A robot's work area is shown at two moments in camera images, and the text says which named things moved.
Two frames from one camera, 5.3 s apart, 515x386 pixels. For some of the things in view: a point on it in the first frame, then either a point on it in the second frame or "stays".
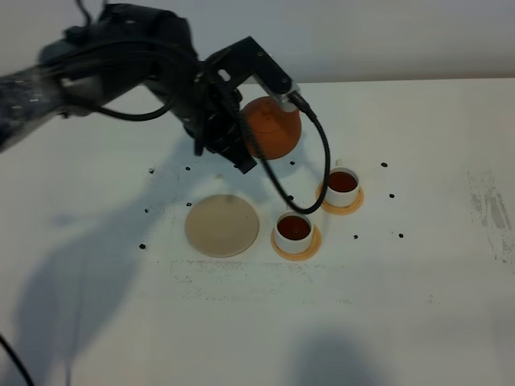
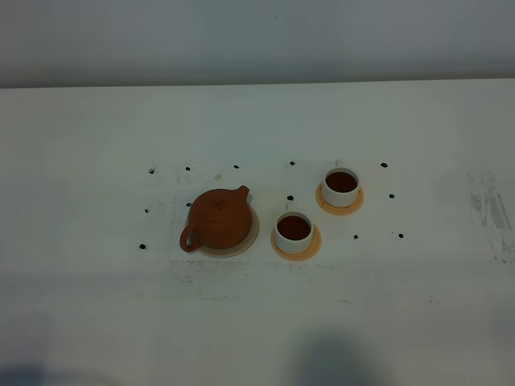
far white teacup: x=343 y=186 stays
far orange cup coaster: x=342 y=211 stays
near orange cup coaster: x=313 y=247 stays
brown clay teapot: x=276 y=131 to x=219 y=218
